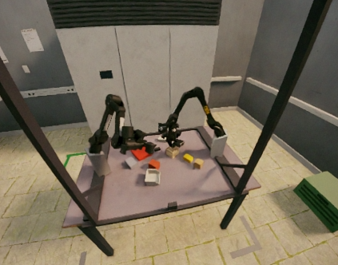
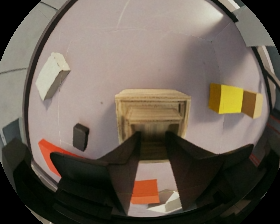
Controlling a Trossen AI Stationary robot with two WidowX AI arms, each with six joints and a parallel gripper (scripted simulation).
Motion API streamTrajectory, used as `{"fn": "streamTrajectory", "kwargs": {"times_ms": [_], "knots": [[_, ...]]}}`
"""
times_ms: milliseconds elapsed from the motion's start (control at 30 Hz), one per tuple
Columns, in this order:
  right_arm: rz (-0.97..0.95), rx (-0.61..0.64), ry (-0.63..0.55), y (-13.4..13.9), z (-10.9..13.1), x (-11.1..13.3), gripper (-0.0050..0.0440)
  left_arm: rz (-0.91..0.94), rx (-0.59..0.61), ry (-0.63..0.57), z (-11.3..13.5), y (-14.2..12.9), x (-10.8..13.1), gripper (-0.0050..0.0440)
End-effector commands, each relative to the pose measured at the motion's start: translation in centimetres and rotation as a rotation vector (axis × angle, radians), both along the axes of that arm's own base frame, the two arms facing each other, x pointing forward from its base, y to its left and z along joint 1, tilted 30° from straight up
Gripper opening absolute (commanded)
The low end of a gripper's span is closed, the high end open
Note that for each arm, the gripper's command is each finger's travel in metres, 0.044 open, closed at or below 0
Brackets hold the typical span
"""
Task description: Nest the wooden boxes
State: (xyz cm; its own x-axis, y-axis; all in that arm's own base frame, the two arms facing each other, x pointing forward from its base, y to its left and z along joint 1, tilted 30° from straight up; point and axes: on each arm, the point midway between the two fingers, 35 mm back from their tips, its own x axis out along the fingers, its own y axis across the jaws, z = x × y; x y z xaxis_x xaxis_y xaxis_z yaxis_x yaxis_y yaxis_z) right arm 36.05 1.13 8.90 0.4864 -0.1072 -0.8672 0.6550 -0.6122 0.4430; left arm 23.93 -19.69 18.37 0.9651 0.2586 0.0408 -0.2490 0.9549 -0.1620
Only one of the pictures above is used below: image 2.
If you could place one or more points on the yellow cube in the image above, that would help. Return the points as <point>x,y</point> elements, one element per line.
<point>225,99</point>

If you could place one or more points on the white rectangular block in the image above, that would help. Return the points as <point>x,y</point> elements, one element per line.
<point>52,75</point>

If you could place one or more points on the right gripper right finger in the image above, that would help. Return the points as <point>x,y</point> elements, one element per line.
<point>195,169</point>

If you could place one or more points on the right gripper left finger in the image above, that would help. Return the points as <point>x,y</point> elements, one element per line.
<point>114,172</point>

